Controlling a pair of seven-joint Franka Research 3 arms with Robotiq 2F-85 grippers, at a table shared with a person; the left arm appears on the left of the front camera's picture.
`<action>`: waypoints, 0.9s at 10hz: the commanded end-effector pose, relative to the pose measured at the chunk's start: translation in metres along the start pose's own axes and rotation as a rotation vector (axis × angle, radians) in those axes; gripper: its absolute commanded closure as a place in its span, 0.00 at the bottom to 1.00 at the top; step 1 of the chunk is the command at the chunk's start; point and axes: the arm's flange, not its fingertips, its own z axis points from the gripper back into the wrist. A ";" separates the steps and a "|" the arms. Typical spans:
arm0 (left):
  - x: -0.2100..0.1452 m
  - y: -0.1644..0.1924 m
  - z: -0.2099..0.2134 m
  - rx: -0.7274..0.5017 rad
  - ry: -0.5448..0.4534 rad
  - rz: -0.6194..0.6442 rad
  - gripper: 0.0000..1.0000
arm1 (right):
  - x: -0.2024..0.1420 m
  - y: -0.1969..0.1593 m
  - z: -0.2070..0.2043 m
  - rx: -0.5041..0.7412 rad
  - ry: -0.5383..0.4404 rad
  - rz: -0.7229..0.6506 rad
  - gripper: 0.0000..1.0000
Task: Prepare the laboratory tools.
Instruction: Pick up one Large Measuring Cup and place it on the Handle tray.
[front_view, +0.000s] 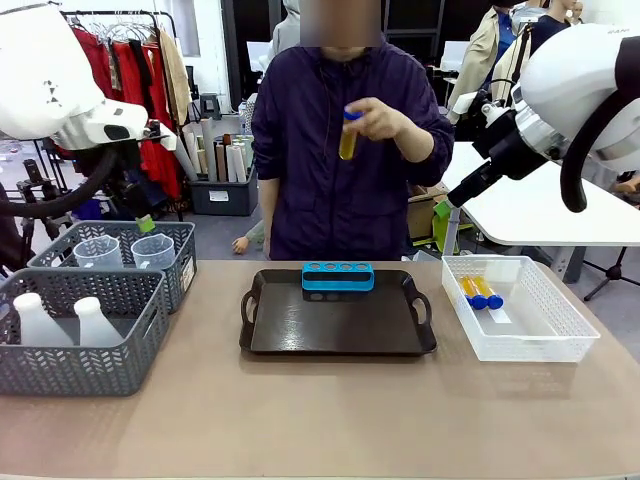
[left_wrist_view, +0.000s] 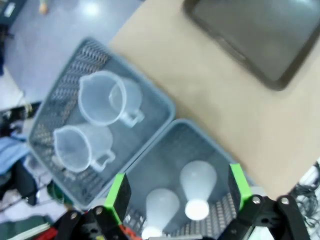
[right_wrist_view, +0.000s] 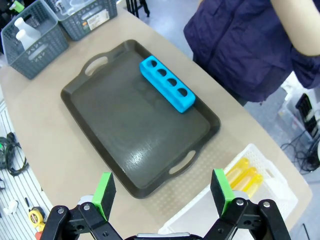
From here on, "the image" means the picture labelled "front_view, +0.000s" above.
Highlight white plastic lattice basket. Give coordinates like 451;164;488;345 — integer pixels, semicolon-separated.
440;254;601;363

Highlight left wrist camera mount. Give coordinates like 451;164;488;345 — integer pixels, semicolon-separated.
142;119;178;151

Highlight white round-cornered table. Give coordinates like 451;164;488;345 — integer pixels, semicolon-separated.
439;141;640;284

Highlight tall white paper roll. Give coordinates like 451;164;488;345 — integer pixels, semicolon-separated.
201;118;219;184

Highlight grey storage bin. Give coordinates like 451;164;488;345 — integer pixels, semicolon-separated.
188;167;259;217

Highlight black tripod with camera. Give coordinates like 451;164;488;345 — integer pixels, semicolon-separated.
15;158;69;242

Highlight person's left hand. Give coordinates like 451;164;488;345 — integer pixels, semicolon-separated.
348;97;434;164

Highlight white plastic bottle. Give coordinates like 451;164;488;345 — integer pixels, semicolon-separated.
73;296;125;348
12;293;75;348

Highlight grey paper roll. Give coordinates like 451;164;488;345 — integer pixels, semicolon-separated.
173;133;200;182

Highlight black right arm hose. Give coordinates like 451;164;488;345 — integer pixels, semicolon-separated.
559;89;640;214

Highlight person in purple jacket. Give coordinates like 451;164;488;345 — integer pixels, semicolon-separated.
249;0;456;262

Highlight long red garment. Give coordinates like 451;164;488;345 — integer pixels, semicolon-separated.
112;42;182;201

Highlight cardboard box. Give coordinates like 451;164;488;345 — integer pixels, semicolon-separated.
406;183;450;242

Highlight person in grey hoodie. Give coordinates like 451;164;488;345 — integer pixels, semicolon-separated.
269;0;302;57

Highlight clear plastic measuring cup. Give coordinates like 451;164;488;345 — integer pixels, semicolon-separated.
130;233;176;272
73;236;124;270

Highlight green plastic item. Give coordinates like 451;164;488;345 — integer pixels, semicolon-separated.
431;215;474;253

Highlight black arm hose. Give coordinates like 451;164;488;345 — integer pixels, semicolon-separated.
0;147;120;219
559;89;640;214

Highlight grey basket with label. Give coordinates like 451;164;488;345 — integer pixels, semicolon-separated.
27;220;198;315

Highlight dark brown serving tray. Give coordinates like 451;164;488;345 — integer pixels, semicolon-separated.
238;268;439;357

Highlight blue test tube rack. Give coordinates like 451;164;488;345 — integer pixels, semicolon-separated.
301;260;376;293

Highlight black stand legs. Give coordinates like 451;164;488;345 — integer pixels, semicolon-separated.
583;246;640;302

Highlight white panel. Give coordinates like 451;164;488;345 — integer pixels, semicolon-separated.
246;41;274;76
442;40;472;69

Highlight small red garment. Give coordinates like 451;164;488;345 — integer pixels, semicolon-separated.
72;27;124;106

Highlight black metal clothes rack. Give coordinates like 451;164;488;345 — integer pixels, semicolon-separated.
59;9;185;222

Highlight short white paper roll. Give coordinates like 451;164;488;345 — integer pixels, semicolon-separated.
233;143;249;184

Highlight person's left forearm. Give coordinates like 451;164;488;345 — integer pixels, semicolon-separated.
402;117;456;189

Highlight black left arm hose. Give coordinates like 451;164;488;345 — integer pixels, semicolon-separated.
0;147;120;219

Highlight grey plastic lattice basket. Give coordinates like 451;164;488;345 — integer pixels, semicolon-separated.
0;268;170;397

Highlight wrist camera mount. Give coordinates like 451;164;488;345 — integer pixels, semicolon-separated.
142;119;178;151
447;91;507;127

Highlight mannequin with black strap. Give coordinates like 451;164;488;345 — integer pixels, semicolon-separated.
492;27;534;101

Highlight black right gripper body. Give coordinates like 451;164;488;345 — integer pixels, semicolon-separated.
445;154;507;208

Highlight yellow test tube blue cap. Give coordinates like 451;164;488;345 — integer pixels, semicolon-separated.
477;277;504;310
459;275;489;309
338;109;364;162

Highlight mannequin arm grey sleeve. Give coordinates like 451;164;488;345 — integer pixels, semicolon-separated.
231;219;266;255

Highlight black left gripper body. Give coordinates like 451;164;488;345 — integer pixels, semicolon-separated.
114;179;153;221

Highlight beige hanging garment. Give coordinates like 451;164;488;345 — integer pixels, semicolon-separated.
157;27;194;127

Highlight person's right forearm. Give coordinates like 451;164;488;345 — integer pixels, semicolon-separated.
256;177;278;261

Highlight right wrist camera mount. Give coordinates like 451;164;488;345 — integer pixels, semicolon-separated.
447;91;507;127

